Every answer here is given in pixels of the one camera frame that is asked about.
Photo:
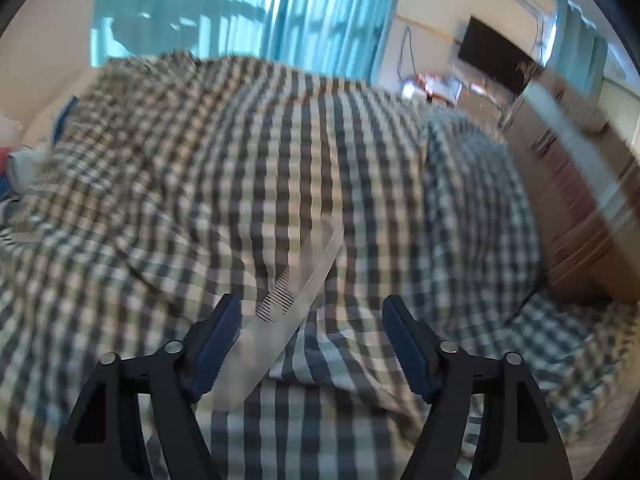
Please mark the checkered blanket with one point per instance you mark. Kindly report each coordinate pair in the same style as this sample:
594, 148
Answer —
300, 160

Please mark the blue white garment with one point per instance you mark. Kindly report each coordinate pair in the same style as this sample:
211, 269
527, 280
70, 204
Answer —
30, 160

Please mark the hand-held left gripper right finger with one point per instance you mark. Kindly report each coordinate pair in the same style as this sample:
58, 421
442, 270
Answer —
407, 345

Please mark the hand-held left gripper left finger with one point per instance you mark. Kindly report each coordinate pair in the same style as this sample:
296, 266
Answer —
217, 345

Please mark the narrow teal curtain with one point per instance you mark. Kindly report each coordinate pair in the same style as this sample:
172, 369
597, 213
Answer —
580, 45

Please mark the pink plastic bag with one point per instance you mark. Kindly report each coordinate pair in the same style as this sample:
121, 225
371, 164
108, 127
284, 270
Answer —
7, 135

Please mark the teal window curtain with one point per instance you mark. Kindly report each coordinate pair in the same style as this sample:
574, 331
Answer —
250, 15

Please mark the white small appliance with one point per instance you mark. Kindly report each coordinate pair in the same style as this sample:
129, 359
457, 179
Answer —
414, 91

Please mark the clear plastic comb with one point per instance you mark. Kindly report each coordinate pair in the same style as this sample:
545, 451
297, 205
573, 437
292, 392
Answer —
310, 280

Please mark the black wall television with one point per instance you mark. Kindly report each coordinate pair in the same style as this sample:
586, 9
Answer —
495, 55

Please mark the cardboard box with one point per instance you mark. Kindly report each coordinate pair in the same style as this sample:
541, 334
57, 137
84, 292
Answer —
575, 185

